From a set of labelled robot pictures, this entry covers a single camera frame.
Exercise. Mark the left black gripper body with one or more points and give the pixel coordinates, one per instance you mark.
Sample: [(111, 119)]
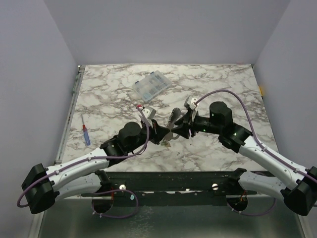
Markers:
[(152, 133)]

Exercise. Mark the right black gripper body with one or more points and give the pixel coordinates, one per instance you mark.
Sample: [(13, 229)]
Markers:
[(191, 124)]

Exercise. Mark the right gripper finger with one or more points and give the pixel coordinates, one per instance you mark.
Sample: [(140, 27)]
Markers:
[(184, 118), (183, 129)]

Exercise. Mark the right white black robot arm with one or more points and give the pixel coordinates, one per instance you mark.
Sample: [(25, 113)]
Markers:
[(290, 182)]

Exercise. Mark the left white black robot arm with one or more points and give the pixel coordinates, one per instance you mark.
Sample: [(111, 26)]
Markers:
[(43, 186)]

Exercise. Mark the clear plastic organizer box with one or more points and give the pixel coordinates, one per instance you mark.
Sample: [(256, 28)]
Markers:
[(151, 86)]

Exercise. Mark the red blue screwdriver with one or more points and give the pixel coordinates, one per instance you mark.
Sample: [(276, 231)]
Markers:
[(85, 132)]

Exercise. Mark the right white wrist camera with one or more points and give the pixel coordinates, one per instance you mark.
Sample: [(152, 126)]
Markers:
[(191, 103)]

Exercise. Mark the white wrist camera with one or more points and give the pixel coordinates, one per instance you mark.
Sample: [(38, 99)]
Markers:
[(149, 113), (191, 103)]

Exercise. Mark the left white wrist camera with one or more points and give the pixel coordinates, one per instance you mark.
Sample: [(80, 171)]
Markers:
[(149, 113)]

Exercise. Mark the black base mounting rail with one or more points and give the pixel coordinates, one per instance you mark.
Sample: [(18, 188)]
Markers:
[(168, 188)]

